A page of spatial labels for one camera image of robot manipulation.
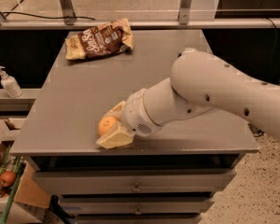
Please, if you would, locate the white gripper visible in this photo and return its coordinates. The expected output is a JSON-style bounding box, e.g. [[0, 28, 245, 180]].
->
[[96, 89, 161, 149]]

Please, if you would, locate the orange fruit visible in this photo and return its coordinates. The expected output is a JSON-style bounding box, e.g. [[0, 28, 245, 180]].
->
[[98, 116, 118, 136]]

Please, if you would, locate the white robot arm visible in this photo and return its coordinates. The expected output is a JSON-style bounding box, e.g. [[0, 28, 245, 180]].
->
[[96, 49, 280, 149]]

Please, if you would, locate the brown chip bag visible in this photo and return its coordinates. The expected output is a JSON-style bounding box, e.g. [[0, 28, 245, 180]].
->
[[65, 18, 134, 60]]

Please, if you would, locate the grey drawer cabinet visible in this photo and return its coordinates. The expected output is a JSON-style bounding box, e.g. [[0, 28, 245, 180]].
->
[[12, 30, 258, 224]]

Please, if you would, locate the cardboard box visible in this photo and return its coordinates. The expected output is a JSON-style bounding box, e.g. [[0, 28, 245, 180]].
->
[[0, 119, 50, 224]]

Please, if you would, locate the white pump bottle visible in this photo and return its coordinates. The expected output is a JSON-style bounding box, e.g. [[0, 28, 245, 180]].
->
[[0, 65, 22, 98]]

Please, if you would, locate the red apple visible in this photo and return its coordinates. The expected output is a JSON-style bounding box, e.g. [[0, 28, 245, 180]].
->
[[0, 171, 17, 188]]

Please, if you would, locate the green stick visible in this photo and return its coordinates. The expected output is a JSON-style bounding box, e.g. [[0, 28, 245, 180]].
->
[[0, 165, 23, 224]]

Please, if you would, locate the black cable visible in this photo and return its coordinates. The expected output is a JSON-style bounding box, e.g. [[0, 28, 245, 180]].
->
[[0, 10, 97, 21]]

